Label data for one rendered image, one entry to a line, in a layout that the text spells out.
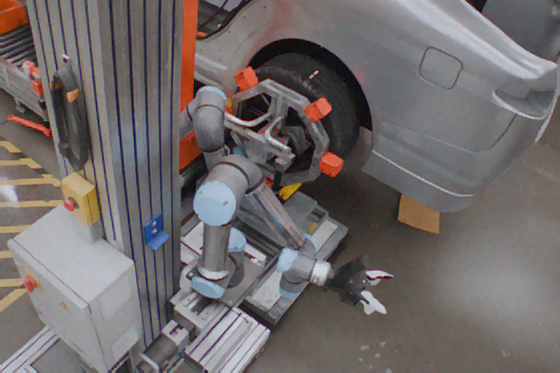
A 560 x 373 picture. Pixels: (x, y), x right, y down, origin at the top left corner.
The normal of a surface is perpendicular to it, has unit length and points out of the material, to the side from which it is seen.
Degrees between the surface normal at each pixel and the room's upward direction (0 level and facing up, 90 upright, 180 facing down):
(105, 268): 0
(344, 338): 0
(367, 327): 0
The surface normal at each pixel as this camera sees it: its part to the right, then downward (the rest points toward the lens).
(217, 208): -0.30, 0.52
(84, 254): 0.15, -0.71
